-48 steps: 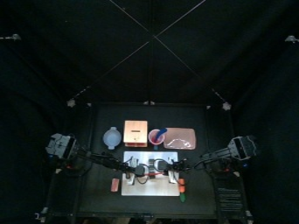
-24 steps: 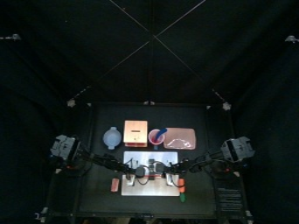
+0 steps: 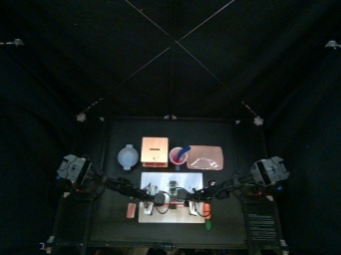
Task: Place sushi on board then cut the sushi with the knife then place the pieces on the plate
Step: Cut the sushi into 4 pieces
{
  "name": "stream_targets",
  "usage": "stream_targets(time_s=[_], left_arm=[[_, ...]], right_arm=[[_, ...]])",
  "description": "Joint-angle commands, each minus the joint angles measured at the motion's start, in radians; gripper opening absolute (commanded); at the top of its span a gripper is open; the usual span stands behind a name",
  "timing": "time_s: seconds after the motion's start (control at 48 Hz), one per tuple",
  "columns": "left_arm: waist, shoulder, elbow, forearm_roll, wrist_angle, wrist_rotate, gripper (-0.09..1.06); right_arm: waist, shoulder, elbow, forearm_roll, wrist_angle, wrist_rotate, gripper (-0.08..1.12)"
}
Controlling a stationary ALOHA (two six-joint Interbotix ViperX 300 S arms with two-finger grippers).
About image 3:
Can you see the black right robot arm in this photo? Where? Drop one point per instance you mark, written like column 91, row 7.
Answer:
column 242, row 182

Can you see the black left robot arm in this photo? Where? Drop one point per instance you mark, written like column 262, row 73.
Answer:
column 105, row 181

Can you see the dark green sushi piece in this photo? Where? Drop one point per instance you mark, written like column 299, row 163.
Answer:
column 171, row 205

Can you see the orange toy carrot green top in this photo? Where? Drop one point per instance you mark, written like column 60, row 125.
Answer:
column 206, row 210

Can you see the salmon pink toy piece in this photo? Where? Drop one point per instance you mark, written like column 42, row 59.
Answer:
column 131, row 210

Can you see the small dark round object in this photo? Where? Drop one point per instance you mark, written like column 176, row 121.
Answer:
column 211, row 182

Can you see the pink cup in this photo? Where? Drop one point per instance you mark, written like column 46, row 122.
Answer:
column 175, row 159

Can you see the pink rectangular tray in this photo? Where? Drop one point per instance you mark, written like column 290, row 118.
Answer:
column 204, row 157

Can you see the blue toy utensil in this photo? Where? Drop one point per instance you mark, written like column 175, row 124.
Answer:
column 183, row 151

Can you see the printed label sheet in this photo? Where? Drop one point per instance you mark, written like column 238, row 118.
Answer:
column 262, row 229

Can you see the white frame corner bracket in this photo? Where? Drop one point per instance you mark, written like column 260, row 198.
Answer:
column 80, row 117
column 258, row 120

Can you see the white frame clamp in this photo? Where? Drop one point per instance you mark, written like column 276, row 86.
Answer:
column 331, row 44
column 16, row 42

